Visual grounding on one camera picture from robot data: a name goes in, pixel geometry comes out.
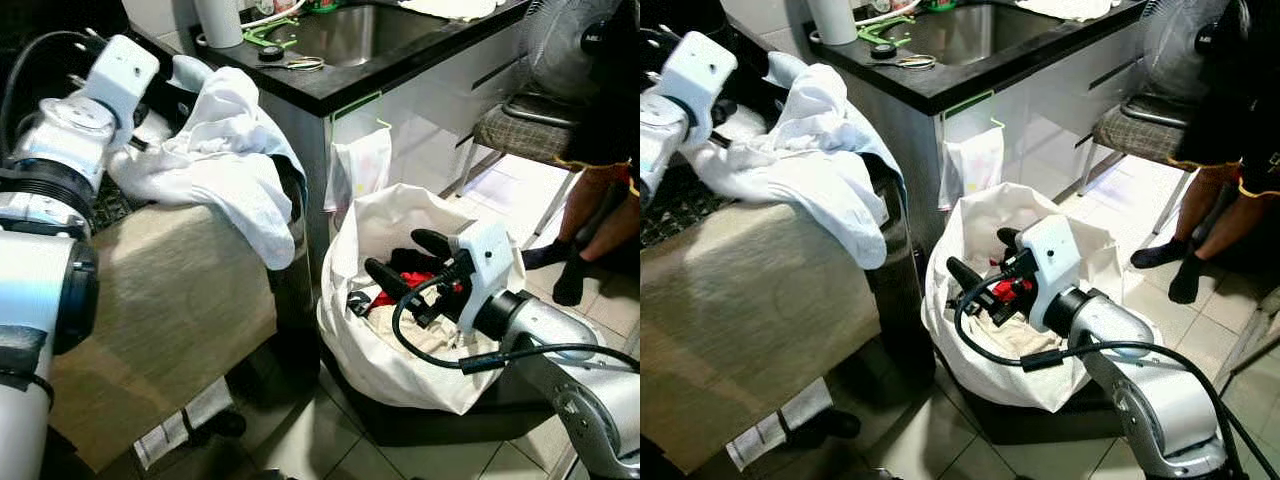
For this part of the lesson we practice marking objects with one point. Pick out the white paper label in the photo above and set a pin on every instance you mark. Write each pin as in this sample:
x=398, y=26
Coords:
x=775, y=435
x=180, y=430

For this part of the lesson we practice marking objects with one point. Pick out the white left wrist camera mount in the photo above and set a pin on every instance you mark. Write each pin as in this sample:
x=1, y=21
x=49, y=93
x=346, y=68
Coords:
x=697, y=75
x=120, y=75

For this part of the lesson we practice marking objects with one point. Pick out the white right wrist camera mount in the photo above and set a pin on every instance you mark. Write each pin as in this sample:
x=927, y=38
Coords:
x=1050, y=260
x=490, y=265

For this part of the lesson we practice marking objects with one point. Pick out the green bag hanger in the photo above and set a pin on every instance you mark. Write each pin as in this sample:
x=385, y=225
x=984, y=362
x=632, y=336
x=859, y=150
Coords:
x=355, y=103
x=968, y=102

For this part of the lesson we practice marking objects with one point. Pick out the red garment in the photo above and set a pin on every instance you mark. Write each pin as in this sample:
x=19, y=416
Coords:
x=1005, y=290
x=410, y=280

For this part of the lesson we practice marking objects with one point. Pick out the white sink cabinet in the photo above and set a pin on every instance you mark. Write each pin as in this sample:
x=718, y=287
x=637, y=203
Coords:
x=1050, y=130
x=430, y=130

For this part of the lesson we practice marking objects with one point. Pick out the steel sink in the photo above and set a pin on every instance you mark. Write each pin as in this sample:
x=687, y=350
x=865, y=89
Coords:
x=350, y=35
x=960, y=35

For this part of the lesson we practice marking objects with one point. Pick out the black laundry basket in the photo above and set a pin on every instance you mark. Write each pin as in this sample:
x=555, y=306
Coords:
x=1040, y=425
x=450, y=425

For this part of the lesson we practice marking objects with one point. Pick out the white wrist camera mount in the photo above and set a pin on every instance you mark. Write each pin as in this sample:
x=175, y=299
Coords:
x=1050, y=260
x=490, y=265
x=120, y=75
x=697, y=75

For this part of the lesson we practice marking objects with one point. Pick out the white cloth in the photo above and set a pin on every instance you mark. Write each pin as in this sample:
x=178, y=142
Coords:
x=450, y=8
x=1070, y=8

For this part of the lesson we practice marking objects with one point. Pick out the black round sink plug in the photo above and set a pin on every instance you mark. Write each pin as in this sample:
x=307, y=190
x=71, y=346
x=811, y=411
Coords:
x=271, y=53
x=883, y=50

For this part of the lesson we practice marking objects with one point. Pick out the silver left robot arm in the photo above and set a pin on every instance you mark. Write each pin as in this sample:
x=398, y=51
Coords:
x=40, y=300
x=655, y=140

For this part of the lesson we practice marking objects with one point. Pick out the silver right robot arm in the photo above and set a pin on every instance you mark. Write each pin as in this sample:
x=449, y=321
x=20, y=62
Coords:
x=1150, y=400
x=580, y=400

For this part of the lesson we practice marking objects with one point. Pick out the white and light-blue garment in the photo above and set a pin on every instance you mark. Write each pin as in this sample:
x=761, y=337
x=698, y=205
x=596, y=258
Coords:
x=230, y=160
x=820, y=160

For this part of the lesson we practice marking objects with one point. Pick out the person in black socks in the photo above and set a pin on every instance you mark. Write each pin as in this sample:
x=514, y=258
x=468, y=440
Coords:
x=600, y=210
x=1215, y=200

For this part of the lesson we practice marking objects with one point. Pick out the black top-loading washing machine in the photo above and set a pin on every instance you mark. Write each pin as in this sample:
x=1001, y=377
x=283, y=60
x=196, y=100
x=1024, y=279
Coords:
x=295, y=300
x=900, y=300

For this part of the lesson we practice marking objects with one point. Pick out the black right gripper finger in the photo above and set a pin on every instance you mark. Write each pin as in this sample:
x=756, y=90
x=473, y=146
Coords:
x=390, y=278
x=967, y=277
x=433, y=243
x=1012, y=238

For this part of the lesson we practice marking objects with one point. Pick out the black countertop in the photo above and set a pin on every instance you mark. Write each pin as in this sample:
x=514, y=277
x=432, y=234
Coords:
x=1010, y=82
x=400, y=82

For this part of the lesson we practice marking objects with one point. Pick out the white laundry bag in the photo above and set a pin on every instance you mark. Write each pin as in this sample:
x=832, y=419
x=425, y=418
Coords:
x=985, y=365
x=380, y=370

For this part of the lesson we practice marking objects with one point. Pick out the beige towel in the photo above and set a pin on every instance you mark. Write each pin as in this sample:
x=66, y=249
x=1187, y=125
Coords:
x=160, y=310
x=750, y=320

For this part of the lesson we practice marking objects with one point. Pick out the hanging white plastic bag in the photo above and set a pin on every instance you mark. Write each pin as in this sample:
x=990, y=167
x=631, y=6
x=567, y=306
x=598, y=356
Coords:
x=362, y=160
x=975, y=160

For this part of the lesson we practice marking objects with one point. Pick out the scissors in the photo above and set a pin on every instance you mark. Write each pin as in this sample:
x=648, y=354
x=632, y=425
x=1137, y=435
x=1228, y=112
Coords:
x=917, y=61
x=305, y=63

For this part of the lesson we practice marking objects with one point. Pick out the grey electric fan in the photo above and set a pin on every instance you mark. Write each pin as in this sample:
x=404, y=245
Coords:
x=560, y=40
x=1180, y=40

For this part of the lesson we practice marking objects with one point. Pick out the stool with checked cushion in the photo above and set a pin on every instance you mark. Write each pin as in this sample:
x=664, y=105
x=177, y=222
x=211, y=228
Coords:
x=520, y=135
x=1135, y=135

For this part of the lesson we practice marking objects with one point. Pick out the white cylindrical cup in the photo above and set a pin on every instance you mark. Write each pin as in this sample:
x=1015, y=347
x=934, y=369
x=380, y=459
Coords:
x=218, y=22
x=832, y=20

